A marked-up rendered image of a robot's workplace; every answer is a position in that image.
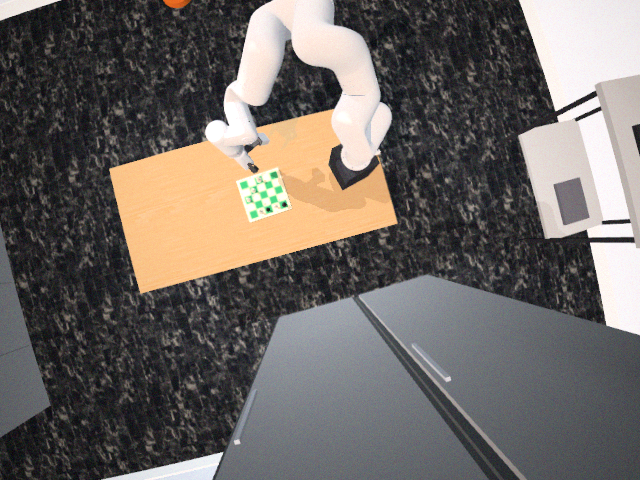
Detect green and cream chessboard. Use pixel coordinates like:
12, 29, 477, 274
236, 167, 292, 223

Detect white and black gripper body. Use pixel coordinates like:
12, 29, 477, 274
232, 149, 254, 170

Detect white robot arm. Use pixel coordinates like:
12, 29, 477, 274
206, 0, 392, 171

